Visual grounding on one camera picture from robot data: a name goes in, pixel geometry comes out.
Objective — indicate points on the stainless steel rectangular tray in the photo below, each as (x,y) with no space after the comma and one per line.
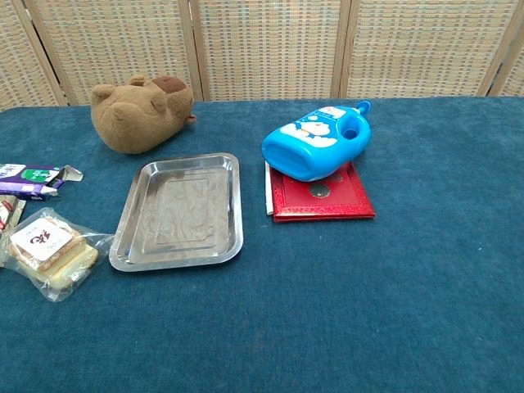
(180,213)

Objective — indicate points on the pastry packet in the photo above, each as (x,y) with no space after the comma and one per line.
(49,249)

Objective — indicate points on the red hardcover booklet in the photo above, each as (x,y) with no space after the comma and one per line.
(323,200)

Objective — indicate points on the blue cartoon detergent bottle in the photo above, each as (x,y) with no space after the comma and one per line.
(311,143)

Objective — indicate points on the blue table cloth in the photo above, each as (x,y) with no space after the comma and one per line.
(286,286)

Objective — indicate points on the brown capybara plush toy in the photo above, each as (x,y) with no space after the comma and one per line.
(135,116)

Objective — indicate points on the woven folding screen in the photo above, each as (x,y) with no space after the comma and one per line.
(262,45)

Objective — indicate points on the purple and white carton box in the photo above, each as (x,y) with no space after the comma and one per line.
(24,182)

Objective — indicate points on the red and white snack wrapper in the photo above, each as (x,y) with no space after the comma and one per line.
(7,213)

